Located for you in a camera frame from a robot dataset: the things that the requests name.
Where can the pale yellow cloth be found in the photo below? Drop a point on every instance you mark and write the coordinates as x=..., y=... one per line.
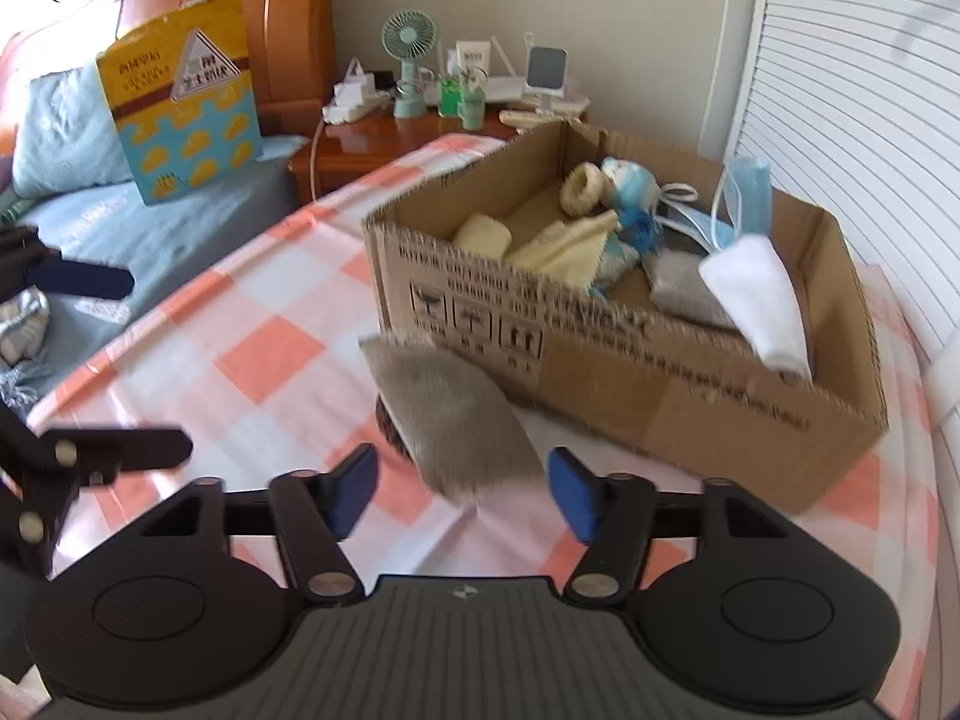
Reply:
x=562, y=247

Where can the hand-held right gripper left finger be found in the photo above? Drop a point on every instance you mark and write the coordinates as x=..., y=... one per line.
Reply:
x=352, y=491

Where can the white power strip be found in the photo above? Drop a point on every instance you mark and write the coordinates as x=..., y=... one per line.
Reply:
x=349, y=101

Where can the pale yellow towel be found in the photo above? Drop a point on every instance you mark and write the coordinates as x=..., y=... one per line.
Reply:
x=484, y=236

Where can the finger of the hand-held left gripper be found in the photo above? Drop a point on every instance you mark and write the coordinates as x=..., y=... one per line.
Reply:
x=120, y=450
x=82, y=281

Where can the white tube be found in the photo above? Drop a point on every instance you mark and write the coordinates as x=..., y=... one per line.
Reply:
x=474, y=60

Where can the grey fabric pouch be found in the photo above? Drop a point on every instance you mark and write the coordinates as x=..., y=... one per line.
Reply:
x=679, y=285
x=450, y=412

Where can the blue and white plush toy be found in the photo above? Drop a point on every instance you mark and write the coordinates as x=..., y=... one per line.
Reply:
x=630, y=184

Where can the white phone stand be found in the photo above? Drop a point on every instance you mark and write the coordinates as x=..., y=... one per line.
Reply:
x=546, y=67

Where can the green tube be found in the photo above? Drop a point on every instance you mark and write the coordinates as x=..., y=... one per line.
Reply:
x=472, y=105

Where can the white remote control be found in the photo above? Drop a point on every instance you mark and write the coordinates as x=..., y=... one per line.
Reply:
x=525, y=118

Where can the green desk fan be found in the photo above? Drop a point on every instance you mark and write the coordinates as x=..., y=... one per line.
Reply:
x=409, y=34

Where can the white louvered wardrobe door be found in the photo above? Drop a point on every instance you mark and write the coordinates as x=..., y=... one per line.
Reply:
x=862, y=90

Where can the blue pillow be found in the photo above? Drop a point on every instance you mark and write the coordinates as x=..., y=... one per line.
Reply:
x=67, y=127

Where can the green bottle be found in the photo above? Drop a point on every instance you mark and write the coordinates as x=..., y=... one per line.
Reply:
x=450, y=94

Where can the pink checked tablecloth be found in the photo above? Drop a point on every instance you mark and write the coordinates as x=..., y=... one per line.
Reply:
x=247, y=292

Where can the blue bed sheet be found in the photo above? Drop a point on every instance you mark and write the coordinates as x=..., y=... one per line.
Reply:
x=150, y=240

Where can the wooden nightstand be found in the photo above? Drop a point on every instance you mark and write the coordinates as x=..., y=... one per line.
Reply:
x=390, y=139

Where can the blue face mask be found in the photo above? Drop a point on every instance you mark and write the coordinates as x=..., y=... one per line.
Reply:
x=750, y=195
x=694, y=223

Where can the brown cardboard box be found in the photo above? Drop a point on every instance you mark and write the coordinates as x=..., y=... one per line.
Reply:
x=675, y=420

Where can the white cloth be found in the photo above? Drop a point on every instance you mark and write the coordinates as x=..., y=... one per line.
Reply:
x=757, y=300

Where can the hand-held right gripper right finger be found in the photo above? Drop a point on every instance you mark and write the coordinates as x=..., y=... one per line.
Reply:
x=574, y=495

